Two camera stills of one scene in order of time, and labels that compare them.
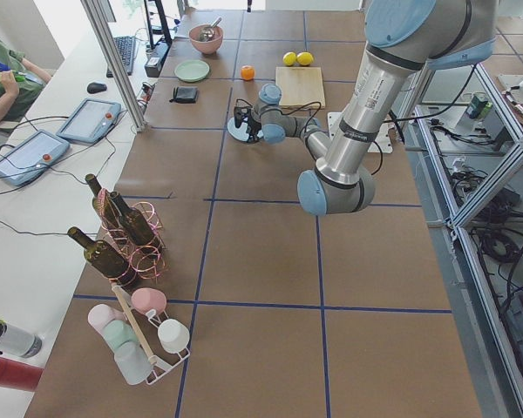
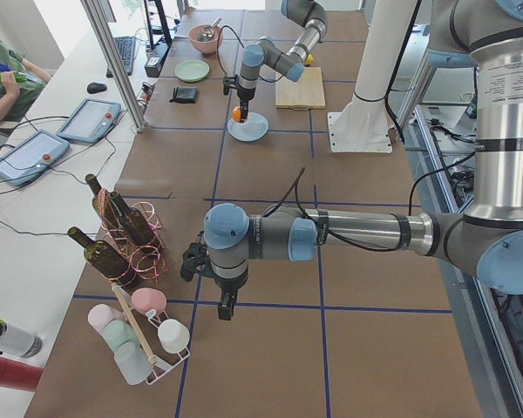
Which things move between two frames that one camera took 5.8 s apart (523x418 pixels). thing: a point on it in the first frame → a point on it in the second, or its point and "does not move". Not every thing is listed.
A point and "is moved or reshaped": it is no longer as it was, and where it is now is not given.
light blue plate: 241,132 does not move
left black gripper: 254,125 → 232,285
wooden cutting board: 300,86 does not move
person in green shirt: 10,82 does not move
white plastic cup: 173,335 does not move
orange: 247,72 is moved or reshaped
